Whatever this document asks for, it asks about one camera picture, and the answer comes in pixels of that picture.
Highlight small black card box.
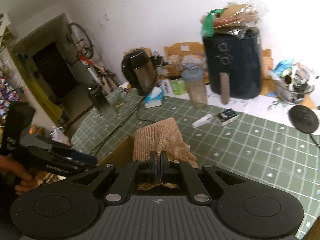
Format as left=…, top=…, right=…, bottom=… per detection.
left=216, top=108, right=239, bottom=126

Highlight black kettle base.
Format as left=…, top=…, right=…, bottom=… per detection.
left=288, top=105, right=319, bottom=134

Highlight cardboard box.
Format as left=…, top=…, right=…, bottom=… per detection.
left=96, top=135, right=181, bottom=190

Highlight dark water bottle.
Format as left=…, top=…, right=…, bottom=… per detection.
left=87, top=84, right=117, bottom=122

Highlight glass bowl of clutter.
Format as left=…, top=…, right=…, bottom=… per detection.
left=268, top=60, right=318, bottom=105

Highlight black electric kettle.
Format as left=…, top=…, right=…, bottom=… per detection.
left=121, top=49, right=157, bottom=96

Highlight left hand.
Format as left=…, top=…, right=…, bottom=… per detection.
left=1, top=155, right=48, bottom=196

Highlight bagged flatbreads on fryer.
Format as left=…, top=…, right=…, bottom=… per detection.
left=213, top=3, right=260, bottom=39

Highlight black power cable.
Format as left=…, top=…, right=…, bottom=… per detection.
left=309, top=132, right=320, bottom=148

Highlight blue tissue pack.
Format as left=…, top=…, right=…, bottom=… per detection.
left=143, top=87, right=164, bottom=108

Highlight thin black charging cable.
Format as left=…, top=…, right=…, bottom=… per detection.
left=89, top=100, right=156, bottom=156

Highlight grey lid shaker bottle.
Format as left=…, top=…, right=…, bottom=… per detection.
left=181, top=63, right=208, bottom=109

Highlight white small tube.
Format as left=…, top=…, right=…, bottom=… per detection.
left=191, top=114, right=213, bottom=128

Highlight bicycle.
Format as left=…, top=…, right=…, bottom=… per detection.
left=67, top=22, right=119, bottom=94

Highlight wooden rack behind table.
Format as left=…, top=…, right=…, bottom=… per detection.
left=160, top=42, right=207, bottom=79

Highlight dark blue air fryer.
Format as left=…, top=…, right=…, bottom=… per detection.
left=202, top=27, right=262, bottom=99

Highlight green plastic bag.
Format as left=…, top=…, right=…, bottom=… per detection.
left=201, top=9, right=225, bottom=37

